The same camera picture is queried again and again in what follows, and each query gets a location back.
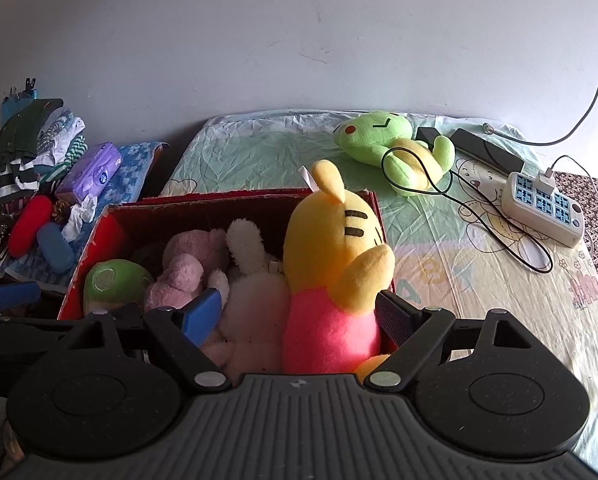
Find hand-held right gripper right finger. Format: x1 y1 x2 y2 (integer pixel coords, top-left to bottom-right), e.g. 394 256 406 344
363 291 545 394

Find white fluffy plush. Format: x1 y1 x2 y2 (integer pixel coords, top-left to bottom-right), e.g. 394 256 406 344
199 217 292 376

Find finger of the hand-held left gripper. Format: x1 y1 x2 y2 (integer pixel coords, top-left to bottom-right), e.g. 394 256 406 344
0 281 42 311

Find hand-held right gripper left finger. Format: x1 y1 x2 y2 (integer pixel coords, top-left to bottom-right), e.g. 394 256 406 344
64 287 232 394

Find printed pastel bed sheet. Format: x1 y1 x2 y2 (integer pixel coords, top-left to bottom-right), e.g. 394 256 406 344
159 109 598 466

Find pink plush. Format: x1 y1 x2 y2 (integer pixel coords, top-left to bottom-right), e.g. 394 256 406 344
144 229 230 313

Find white blue power strip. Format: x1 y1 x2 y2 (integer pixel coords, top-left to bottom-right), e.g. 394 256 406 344
502 171 585 249

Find black cable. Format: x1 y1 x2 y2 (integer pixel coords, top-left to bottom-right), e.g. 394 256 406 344
381 146 554 275

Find white charging cable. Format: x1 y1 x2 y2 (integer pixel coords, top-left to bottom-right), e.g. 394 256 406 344
544 155 598 251

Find black phone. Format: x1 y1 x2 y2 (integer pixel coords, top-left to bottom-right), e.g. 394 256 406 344
450 128 525 175

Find white crumpled tissue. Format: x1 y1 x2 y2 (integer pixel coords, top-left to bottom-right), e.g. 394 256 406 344
61 195 98 242

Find white patterned garment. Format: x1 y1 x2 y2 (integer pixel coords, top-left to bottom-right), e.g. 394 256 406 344
36 110 86 166

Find green frog plush yellow belly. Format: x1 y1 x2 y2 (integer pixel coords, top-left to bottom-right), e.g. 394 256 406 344
333 110 456 197

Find black white striped garment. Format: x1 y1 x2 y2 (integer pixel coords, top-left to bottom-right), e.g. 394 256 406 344
0 159 42 206

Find blue oblong case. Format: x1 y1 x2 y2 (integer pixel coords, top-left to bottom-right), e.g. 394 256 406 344
36 221 76 274

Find red cardboard box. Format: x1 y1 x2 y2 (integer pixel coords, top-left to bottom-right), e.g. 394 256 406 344
56 188 396 356

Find red oblong case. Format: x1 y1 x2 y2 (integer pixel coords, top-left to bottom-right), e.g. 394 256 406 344
8 195 54 259

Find green smiling bean plush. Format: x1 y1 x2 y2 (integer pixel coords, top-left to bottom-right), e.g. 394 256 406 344
83 242 167 313

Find blue clip hanger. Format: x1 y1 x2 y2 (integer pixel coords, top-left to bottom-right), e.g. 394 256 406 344
1 77 40 121

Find green striped garment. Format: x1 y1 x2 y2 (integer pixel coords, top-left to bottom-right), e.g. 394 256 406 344
46 135 88 181

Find yellow bear plush red shirt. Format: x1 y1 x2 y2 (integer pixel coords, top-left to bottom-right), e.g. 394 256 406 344
281 159 397 378

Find dark green garment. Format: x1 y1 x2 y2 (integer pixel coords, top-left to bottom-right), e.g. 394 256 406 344
0 98 64 173

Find purple tissue pack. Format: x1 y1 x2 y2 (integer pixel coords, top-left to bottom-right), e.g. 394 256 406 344
55 142 122 198

